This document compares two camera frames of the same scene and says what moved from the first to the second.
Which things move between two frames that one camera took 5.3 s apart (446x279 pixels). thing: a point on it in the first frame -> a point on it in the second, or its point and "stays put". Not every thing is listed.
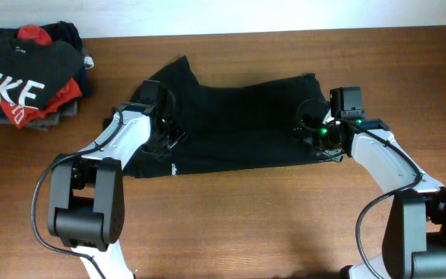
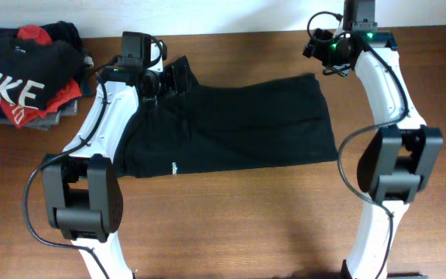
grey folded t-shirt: (43, 122) stays put
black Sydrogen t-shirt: (233, 126) stays put
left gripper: (179, 132) -> (171, 84)
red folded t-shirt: (70, 91) stays put
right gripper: (314, 122) -> (318, 50)
